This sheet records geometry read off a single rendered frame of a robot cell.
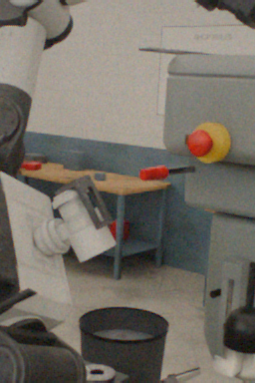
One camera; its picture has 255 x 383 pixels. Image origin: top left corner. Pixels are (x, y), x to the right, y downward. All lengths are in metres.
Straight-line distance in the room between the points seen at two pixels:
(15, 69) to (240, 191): 0.46
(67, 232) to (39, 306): 0.13
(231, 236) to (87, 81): 6.19
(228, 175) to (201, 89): 0.17
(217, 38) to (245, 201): 5.22
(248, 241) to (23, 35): 0.55
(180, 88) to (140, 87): 5.73
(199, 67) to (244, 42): 5.10
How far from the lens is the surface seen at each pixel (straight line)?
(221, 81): 1.01
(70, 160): 7.03
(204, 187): 1.14
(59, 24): 1.30
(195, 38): 6.41
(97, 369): 1.65
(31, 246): 1.04
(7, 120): 1.11
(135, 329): 3.60
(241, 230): 1.15
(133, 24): 6.88
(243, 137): 0.98
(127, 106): 6.89
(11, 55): 1.22
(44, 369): 0.95
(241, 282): 1.13
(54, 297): 1.04
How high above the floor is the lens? 1.84
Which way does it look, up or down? 14 degrees down
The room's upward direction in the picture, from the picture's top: 3 degrees clockwise
